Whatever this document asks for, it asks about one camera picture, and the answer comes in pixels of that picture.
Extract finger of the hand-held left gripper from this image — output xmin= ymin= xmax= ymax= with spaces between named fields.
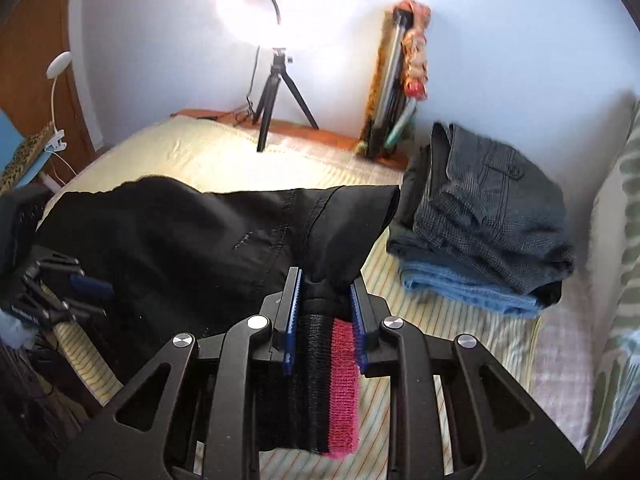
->
xmin=21 ymin=279 xmax=107 ymax=329
xmin=29 ymin=254 xmax=115 ymax=298

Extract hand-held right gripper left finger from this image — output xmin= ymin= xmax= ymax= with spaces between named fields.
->
xmin=57 ymin=266 xmax=306 ymax=480

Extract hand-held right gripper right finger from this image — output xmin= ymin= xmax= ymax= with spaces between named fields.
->
xmin=347 ymin=280 xmax=586 ymax=480

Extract black pants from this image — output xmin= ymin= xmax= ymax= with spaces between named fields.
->
xmin=30 ymin=175 xmax=402 ymax=461

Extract person's left forearm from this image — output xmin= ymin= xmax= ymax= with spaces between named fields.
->
xmin=0 ymin=337 xmax=101 ymax=466

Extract dark folded pants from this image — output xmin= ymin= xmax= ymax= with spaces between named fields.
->
xmin=387 ymin=145 xmax=563 ymax=308

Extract person's left hand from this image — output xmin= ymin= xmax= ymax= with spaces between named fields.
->
xmin=0 ymin=310 xmax=31 ymax=350

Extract leopard print cloth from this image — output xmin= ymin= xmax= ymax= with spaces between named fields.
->
xmin=0 ymin=122 xmax=56 ymax=192

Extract light blue board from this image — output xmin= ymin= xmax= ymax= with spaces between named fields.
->
xmin=0 ymin=109 xmax=57 ymax=193

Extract blue folded jeans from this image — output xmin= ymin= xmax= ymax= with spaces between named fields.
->
xmin=400 ymin=260 xmax=543 ymax=318

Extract white clip lamp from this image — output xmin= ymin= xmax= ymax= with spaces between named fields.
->
xmin=42 ymin=51 xmax=75 ymax=181

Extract striped bed sheet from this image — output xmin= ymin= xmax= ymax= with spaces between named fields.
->
xmin=37 ymin=115 xmax=601 ymax=480

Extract wooden wardrobe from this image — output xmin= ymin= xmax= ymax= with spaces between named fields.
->
xmin=0 ymin=0 xmax=108 ymax=161

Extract teal tube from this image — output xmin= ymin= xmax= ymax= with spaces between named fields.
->
xmin=384 ymin=99 xmax=417 ymax=150

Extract black tripod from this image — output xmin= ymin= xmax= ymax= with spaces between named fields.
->
xmin=252 ymin=47 xmax=321 ymax=153

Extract colourful patterned cloth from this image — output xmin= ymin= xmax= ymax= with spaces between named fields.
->
xmin=394 ymin=0 xmax=432 ymax=102

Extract green patterned pillow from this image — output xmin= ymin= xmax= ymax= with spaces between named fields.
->
xmin=582 ymin=102 xmax=640 ymax=466

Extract black cable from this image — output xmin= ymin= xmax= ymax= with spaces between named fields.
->
xmin=232 ymin=45 xmax=263 ymax=126

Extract ring light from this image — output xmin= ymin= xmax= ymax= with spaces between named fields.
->
xmin=207 ymin=0 xmax=363 ymax=56

